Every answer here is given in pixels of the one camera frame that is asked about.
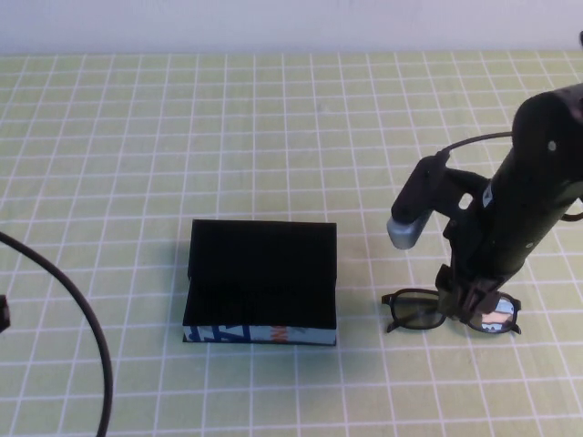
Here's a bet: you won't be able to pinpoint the thick black cable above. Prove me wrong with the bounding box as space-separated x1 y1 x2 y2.
0 230 114 437

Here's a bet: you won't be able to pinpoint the black glasses case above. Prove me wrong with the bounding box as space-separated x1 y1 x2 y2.
181 219 339 348

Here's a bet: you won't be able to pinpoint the green checked tablecloth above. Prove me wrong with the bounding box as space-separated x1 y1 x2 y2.
0 48 583 437

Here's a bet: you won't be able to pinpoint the thin black camera cable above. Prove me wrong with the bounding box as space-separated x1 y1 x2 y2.
435 131 518 160

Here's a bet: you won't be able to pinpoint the black framed glasses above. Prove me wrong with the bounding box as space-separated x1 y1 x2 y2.
381 287 523 336

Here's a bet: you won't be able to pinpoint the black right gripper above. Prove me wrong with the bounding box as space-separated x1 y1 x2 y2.
435 167 503 327

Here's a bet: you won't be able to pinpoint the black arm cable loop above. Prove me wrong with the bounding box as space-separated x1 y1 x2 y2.
557 196 583 223

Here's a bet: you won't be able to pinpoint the grey and black wrist camera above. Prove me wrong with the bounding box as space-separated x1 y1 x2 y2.
386 154 451 250

